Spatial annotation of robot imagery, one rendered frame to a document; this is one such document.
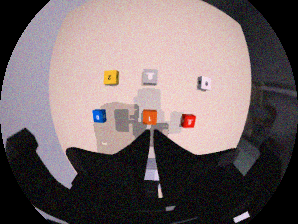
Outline yellow block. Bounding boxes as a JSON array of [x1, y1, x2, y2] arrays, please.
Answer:
[[104, 69, 120, 85]]

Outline orange block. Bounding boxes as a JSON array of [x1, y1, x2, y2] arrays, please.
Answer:
[[142, 109, 157, 125]]

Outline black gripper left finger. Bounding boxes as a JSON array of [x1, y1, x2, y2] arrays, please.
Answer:
[[65, 129, 150, 208]]

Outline red block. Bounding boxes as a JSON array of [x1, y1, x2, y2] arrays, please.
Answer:
[[181, 113, 196, 128]]

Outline blue block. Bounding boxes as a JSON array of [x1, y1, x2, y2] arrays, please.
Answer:
[[93, 108, 106, 123]]

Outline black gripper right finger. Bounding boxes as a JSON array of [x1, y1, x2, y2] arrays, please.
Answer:
[[153, 129, 239, 208]]

